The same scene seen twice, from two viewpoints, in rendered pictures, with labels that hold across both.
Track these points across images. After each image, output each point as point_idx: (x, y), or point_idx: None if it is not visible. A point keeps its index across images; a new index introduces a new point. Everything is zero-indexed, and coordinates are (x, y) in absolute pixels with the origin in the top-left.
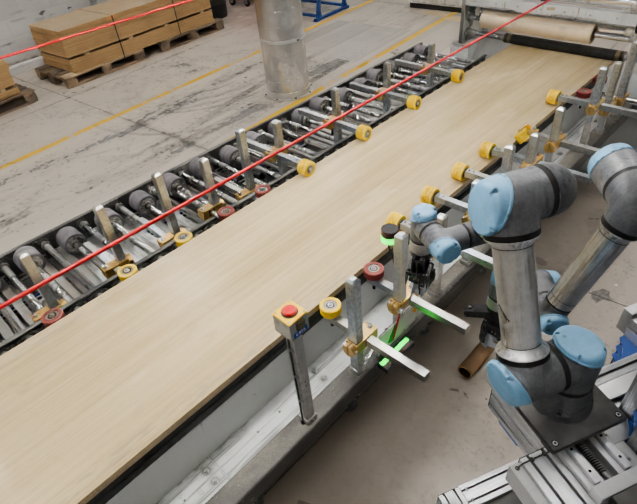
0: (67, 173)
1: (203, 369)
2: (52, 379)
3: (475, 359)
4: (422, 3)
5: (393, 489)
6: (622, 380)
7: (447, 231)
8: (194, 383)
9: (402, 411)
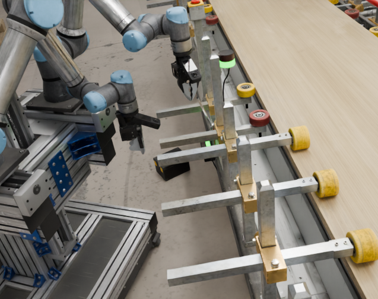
0: None
1: (250, 44)
2: (296, 13)
3: None
4: None
5: (196, 233)
6: (36, 146)
7: (149, 16)
8: (244, 41)
9: (242, 274)
